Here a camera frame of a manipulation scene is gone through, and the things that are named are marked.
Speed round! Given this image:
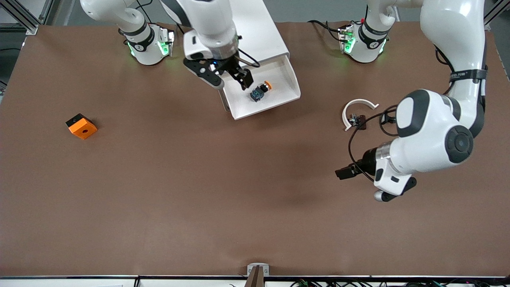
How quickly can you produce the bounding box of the orange button with blue base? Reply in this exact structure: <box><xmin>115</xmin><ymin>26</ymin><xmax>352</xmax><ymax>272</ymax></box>
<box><xmin>249</xmin><ymin>81</ymin><xmax>273</xmax><ymax>102</ymax></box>

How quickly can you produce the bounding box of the grey rectangular plastic container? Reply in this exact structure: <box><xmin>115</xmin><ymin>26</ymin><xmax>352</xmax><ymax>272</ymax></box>
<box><xmin>222</xmin><ymin>56</ymin><xmax>302</xmax><ymax>121</ymax></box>

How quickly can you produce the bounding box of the white drawer cabinet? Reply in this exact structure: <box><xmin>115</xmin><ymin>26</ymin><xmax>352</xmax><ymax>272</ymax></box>
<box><xmin>221</xmin><ymin>0</ymin><xmax>290</xmax><ymax>113</ymax></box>

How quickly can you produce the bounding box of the dark brown connector part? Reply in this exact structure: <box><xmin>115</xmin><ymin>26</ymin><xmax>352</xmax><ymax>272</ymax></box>
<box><xmin>349</xmin><ymin>114</ymin><xmax>367</xmax><ymax>131</ymax></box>

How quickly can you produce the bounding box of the brown table cover mat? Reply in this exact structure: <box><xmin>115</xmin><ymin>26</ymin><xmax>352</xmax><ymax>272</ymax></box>
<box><xmin>0</xmin><ymin>20</ymin><xmax>510</xmax><ymax>277</ymax></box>

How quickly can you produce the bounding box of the orange and black box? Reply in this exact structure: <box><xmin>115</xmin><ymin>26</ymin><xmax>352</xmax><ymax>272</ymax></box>
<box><xmin>65</xmin><ymin>113</ymin><xmax>98</xmax><ymax>140</ymax></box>

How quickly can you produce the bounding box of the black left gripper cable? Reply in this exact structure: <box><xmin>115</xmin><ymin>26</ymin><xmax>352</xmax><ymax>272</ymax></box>
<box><xmin>348</xmin><ymin>104</ymin><xmax>399</xmax><ymax>182</ymax></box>

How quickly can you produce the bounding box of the white curved ring piece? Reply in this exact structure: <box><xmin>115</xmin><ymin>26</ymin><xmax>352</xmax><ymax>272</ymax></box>
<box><xmin>342</xmin><ymin>99</ymin><xmax>380</xmax><ymax>132</ymax></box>

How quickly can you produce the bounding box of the black base cable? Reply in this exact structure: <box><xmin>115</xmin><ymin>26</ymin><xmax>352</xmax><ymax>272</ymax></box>
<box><xmin>308</xmin><ymin>19</ymin><xmax>347</xmax><ymax>42</ymax></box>

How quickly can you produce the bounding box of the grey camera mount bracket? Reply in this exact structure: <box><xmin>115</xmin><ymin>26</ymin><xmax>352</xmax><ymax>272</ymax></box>
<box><xmin>247</xmin><ymin>263</ymin><xmax>270</xmax><ymax>287</ymax></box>

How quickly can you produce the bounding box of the white table edge rail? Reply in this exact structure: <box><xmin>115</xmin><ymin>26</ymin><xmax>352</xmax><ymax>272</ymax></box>
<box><xmin>0</xmin><ymin>275</ymin><xmax>510</xmax><ymax>287</ymax></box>

